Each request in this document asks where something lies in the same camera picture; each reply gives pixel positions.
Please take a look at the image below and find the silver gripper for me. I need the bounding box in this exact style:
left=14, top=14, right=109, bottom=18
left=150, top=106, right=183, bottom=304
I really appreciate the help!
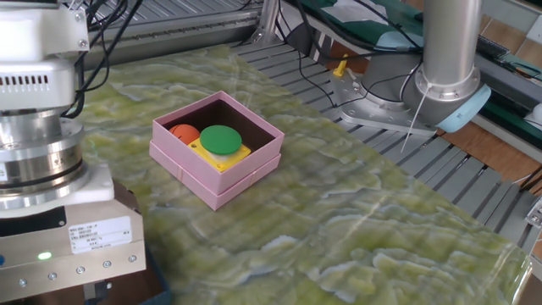
left=0, top=181, right=147, bottom=305

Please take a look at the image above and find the dark blue box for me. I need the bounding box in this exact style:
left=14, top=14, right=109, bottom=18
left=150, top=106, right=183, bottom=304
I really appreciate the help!
left=25, top=247, right=173, bottom=305

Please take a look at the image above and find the orange mini basketball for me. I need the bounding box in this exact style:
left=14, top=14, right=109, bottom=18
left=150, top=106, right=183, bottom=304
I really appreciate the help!
left=169, top=124, right=201, bottom=146

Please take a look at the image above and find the yellow box green push button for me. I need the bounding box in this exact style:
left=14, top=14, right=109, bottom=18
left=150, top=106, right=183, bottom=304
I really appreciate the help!
left=187, top=125, right=252, bottom=173

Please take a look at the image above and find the pink open box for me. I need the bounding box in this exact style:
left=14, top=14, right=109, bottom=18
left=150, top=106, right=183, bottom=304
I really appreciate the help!
left=148, top=91, right=285, bottom=212

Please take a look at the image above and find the green marble pattern mat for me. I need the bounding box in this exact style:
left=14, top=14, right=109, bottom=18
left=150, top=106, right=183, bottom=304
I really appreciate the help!
left=0, top=44, right=533, bottom=305

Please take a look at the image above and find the small yellow plastic piece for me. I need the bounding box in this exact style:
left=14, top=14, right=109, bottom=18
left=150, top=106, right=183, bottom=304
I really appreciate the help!
left=332, top=53, right=350, bottom=79

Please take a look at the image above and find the white zip tie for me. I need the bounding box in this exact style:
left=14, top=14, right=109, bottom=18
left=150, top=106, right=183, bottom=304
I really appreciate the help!
left=400, top=82, right=434, bottom=154

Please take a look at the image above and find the black keyboard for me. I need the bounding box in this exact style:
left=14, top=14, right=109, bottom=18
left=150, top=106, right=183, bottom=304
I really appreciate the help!
left=477, top=36, right=512, bottom=60

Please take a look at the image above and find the black cable black plug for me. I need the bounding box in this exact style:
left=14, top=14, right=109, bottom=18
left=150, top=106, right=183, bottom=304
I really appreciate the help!
left=61, top=0, right=145, bottom=119

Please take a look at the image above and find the aluminium table rail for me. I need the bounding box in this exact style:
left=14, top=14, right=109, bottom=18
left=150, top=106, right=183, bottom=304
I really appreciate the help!
left=84, top=0, right=263, bottom=69

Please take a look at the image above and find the thin black cable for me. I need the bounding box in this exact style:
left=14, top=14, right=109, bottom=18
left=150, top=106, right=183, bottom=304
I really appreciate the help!
left=274, top=0, right=424, bottom=109

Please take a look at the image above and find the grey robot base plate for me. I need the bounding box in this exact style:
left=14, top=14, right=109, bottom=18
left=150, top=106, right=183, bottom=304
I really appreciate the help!
left=329, top=69, right=444, bottom=137

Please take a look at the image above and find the aluminium upright post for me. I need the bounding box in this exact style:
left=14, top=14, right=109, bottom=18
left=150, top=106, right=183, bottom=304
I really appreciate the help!
left=253, top=0, right=283, bottom=43

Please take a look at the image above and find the metal corner bracket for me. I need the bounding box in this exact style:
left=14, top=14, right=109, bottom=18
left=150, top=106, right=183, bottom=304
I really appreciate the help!
left=524, top=197, right=542, bottom=230

